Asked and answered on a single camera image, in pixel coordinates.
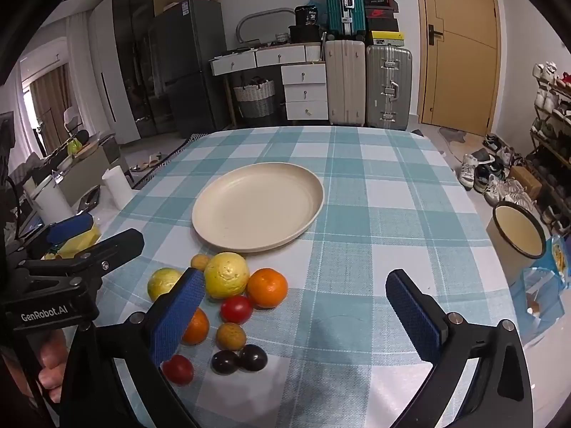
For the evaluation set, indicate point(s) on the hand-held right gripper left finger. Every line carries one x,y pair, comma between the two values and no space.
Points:
178,316

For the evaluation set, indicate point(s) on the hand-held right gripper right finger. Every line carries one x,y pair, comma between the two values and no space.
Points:
412,316

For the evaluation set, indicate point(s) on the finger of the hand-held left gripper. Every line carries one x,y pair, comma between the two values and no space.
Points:
71,227
116,245

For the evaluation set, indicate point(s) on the orange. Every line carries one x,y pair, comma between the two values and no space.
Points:
266,287
199,327

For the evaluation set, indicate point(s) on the yellow-green citrus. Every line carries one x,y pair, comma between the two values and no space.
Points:
160,281

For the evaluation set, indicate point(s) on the red tomato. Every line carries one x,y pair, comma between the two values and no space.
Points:
236,310
178,369

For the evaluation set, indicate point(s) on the small brown round fruit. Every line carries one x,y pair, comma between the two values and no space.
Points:
200,262

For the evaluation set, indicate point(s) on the large yellow citrus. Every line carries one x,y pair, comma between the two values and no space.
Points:
226,275

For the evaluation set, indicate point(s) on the dark plum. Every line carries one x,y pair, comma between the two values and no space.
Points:
253,357
224,362

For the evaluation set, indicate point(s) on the cream round plate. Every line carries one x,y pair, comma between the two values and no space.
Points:
258,207

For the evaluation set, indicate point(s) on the person's left hand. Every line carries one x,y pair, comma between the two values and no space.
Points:
51,365

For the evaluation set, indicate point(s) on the yellow packet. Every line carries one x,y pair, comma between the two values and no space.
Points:
82,243

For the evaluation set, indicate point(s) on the white paper roll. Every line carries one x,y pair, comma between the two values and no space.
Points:
117,187
53,203

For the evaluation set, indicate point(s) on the pair of slippers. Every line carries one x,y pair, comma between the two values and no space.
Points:
149,162

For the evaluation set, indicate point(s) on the teal checked tablecloth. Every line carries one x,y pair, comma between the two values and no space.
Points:
357,232

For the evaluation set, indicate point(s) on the brown curtain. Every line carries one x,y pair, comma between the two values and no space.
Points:
51,107

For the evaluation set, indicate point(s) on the beige enamel cup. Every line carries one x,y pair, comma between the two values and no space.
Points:
513,240

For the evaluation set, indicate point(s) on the blue plastic bag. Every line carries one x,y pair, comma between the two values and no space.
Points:
542,294

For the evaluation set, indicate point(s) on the pile of shoes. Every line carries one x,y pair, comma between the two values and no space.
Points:
488,174

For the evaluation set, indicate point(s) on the small cardboard box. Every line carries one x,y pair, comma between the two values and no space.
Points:
526,180

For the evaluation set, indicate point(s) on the dark glass cabinet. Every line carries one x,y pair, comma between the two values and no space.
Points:
134,53

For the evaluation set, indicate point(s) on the dark grey fridge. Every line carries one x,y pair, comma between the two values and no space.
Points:
187,67

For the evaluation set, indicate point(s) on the woven basket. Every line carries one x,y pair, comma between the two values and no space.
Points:
255,98

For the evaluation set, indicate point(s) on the wooden shoe rack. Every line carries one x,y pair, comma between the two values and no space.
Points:
553,142

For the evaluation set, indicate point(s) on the silver suitcase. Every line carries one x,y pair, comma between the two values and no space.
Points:
388,87

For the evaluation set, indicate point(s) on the beige suitcase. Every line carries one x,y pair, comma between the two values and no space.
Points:
344,82

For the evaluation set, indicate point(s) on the white drawer desk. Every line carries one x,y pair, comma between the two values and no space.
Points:
305,84

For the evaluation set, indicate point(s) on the wooden door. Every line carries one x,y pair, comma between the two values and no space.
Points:
459,53

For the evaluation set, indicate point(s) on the yellow shoe box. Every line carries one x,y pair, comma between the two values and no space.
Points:
387,38

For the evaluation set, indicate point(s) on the black bin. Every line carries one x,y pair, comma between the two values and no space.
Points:
305,34

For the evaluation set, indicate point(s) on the plain black shoe box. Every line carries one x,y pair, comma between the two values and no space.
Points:
382,25

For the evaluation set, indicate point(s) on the black jar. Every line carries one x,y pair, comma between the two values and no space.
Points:
306,15

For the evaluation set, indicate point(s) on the black shoe box red logo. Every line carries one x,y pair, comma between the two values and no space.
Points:
381,13

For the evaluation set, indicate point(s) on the teal suitcase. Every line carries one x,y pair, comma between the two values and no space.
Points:
343,2

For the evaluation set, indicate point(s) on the grey curved frame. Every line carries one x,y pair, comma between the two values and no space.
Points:
263,12

